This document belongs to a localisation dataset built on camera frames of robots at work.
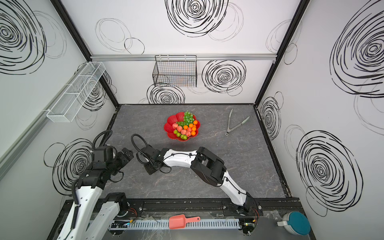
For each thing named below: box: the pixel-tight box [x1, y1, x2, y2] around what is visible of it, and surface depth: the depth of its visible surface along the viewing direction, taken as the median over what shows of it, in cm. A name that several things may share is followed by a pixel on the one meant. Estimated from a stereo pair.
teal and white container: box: [277, 211, 311, 236], surface depth 66 cm
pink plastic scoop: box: [168, 214, 201, 230], surface depth 71 cm
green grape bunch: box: [176, 111, 195, 127], surface depth 107 cm
